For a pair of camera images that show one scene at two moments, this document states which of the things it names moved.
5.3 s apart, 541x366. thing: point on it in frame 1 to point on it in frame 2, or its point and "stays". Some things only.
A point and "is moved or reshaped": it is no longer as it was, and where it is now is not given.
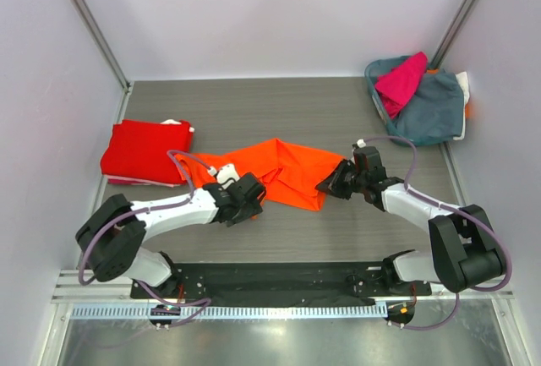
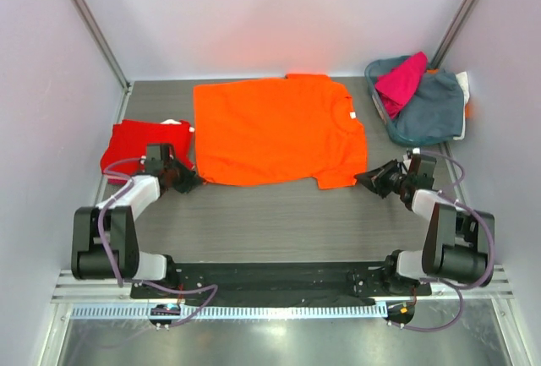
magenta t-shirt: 398,86 stays
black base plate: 325,283 stays
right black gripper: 339,178 to 384,177
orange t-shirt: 287,173 is moved or reshaped
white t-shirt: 462,78 stays
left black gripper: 251,210 to 191,179
